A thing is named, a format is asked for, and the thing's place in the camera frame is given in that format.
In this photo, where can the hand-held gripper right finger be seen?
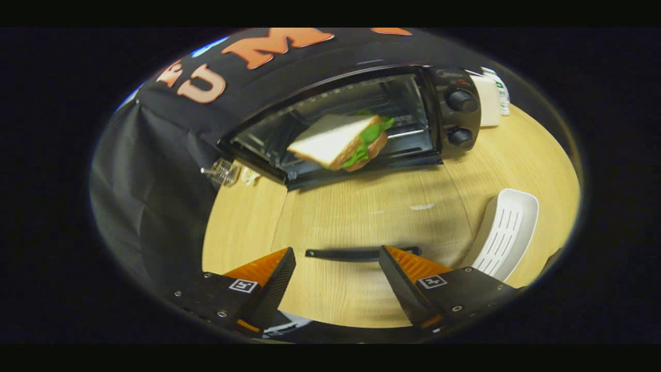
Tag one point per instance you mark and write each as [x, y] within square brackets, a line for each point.
[400, 289]

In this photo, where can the white rectangular box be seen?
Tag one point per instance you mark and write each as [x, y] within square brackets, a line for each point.
[488, 103]

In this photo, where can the small white patterned item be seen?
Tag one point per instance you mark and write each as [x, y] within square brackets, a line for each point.
[251, 175]

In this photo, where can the white bottle with green label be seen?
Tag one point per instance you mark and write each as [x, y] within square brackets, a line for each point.
[502, 93]

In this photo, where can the clear glass holder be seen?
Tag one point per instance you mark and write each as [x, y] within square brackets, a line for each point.
[224, 173]

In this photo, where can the white bread lettuce sandwich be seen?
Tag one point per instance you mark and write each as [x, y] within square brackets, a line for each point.
[330, 137]

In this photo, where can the black backdrop cloth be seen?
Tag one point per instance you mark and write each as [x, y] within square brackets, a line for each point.
[144, 196]

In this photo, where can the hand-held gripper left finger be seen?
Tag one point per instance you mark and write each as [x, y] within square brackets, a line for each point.
[276, 289]

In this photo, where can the black toaster oven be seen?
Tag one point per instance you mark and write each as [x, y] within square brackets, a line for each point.
[457, 116]

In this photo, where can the white slotted tray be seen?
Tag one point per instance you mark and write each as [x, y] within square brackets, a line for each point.
[508, 227]

